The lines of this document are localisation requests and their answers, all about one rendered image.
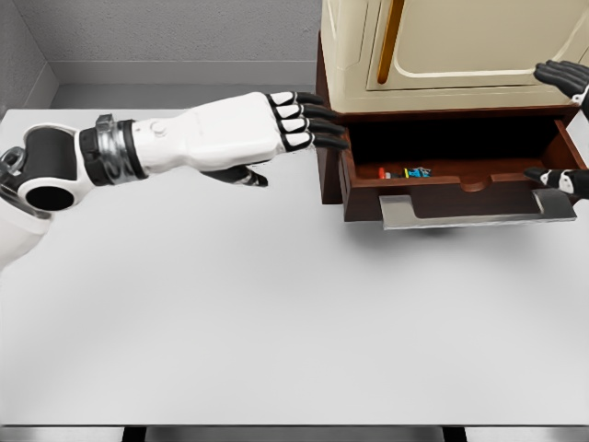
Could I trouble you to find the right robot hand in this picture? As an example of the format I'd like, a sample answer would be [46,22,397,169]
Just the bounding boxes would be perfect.
[523,58,589,200]

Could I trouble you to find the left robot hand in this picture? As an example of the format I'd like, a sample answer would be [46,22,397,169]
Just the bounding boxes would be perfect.
[183,90,352,189]

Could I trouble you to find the brown wooden drawer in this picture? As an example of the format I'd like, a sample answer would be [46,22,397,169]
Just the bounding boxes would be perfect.
[339,118,589,232]

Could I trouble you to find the small multicoloured switch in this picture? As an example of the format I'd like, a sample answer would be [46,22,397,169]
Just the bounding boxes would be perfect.
[377,166,435,181]

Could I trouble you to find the cream and brown cabinet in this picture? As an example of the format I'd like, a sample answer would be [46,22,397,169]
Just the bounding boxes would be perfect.
[316,0,589,206]

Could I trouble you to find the gold cabinet door handle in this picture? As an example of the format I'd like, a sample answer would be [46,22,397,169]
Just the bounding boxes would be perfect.
[376,0,406,85]

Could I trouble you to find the grey metal drawer handle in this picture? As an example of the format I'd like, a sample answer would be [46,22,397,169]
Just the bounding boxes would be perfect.
[377,187,578,232]

